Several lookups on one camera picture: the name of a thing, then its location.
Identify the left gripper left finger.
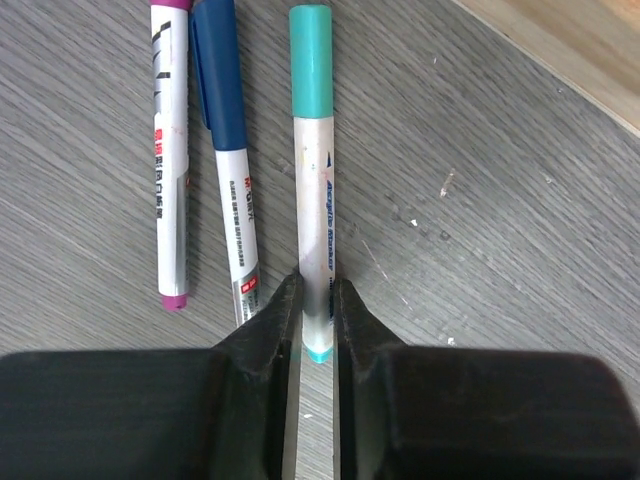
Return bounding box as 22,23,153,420
1,273,303,479

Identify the wooden clothes rack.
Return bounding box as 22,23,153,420
458,1,639,135

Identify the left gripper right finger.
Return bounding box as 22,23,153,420
334,279,639,479

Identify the magenta marker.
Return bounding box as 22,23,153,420
150,1,192,312

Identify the navy capped white marker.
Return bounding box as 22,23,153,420
190,0,260,325

